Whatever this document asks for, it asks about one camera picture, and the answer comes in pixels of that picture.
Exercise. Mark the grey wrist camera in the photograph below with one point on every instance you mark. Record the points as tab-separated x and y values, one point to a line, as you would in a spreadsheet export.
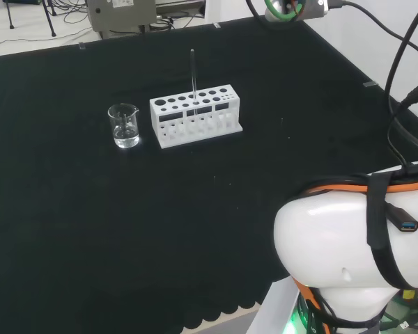
313	8

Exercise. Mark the clear glass rod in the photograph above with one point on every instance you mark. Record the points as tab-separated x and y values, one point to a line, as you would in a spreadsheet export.
193	76

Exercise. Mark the black tripod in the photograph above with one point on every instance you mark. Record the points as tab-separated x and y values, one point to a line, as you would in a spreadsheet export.
10	17

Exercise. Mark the yellow stop button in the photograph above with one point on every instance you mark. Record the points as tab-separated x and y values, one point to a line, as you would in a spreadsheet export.
409	295

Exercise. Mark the small clear glass beaker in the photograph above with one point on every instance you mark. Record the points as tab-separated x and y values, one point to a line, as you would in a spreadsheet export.
125	137

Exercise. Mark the black bench cloth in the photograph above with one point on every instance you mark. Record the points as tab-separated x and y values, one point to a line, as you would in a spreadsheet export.
90	208

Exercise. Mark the white test tube rack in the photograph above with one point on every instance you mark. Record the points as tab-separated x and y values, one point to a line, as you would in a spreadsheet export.
170	134

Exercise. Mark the grey equipment box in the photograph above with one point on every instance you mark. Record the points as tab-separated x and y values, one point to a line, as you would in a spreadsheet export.
122	17

